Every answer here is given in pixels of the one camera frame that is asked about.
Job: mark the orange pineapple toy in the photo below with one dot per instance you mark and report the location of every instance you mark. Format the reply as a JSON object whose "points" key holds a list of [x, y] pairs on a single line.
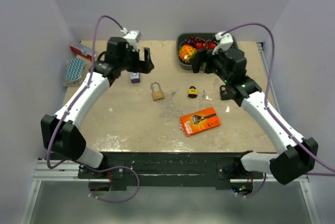
{"points": [[186, 53]]}

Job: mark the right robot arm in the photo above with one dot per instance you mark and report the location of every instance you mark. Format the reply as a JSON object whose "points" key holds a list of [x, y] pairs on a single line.
{"points": [[294, 156]]}

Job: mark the black padlock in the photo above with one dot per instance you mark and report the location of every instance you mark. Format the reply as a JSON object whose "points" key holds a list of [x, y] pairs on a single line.
{"points": [[223, 93]]}

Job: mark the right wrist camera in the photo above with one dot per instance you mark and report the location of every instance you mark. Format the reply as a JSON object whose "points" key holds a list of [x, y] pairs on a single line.
{"points": [[224, 42]]}

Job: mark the purple toothpaste box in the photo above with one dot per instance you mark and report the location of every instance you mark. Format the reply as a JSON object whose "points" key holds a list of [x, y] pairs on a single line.
{"points": [[135, 77]]}

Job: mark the blue zigzag sponge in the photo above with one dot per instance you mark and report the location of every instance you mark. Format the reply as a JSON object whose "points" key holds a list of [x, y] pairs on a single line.
{"points": [[74, 72]]}

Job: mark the dark grapes bunch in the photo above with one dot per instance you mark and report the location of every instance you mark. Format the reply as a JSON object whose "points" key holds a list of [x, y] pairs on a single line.
{"points": [[193, 40]]}

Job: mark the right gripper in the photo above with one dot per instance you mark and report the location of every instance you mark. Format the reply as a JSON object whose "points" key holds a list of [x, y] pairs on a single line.
{"points": [[202, 56]]}

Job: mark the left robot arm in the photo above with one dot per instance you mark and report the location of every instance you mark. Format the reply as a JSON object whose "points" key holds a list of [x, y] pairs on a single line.
{"points": [[61, 132]]}

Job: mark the black base frame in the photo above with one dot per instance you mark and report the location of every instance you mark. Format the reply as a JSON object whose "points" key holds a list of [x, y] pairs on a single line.
{"points": [[163, 169]]}

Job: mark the brass padlock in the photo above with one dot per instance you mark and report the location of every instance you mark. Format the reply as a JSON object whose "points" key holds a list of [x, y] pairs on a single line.
{"points": [[159, 94]]}

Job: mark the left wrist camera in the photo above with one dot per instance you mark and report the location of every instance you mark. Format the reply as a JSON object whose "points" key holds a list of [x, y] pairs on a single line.
{"points": [[133, 37]]}

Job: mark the red toothpaste box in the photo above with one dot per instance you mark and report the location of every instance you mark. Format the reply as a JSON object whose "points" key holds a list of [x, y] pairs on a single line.
{"points": [[83, 50]]}

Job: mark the red strawberries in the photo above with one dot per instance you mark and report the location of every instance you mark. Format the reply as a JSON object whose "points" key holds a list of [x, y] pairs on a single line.
{"points": [[202, 45]]}

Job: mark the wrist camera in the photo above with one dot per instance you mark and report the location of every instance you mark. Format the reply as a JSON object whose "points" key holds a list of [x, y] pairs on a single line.
{"points": [[224, 42], [133, 37]]}

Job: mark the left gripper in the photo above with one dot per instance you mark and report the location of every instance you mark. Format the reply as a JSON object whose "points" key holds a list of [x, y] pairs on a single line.
{"points": [[144, 66]]}

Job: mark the yellow padlock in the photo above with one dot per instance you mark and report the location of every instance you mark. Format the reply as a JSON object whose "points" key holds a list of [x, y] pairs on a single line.
{"points": [[192, 92]]}

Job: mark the orange razor box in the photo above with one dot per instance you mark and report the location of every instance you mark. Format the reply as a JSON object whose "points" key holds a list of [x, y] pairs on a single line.
{"points": [[199, 121]]}

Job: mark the grey fruit tray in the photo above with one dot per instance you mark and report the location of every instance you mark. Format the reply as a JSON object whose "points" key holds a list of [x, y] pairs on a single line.
{"points": [[222, 59]]}

